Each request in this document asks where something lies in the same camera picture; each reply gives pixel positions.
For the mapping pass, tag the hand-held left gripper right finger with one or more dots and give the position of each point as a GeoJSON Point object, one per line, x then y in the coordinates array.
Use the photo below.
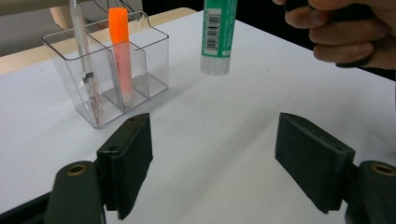
{"type": "Point", "coordinates": [311, 158]}

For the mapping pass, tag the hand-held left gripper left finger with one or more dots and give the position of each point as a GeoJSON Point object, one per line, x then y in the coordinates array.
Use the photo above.
{"type": "Point", "coordinates": [130, 155]}

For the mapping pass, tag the clear plastic organizer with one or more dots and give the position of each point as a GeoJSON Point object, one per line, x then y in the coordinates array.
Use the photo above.
{"type": "Point", "coordinates": [149, 68]}

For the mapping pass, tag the orange highlighter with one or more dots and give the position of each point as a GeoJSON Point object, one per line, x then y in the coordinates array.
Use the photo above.
{"type": "Point", "coordinates": [120, 46]}

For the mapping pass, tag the silver pen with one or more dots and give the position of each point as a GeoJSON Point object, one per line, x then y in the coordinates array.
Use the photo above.
{"type": "Point", "coordinates": [81, 40]}

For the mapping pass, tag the green and white glue stick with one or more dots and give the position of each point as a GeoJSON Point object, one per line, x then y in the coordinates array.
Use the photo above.
{"type": "Point", "coordinates": [218, 40]}

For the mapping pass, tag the white table board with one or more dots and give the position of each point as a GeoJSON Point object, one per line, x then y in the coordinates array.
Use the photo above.
{"type": "Point", "coordinates": [233, 109]}

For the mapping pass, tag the wooden table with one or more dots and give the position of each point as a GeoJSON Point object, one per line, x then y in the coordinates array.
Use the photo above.
{"type": "Point", "coordinates": [18, 60]}

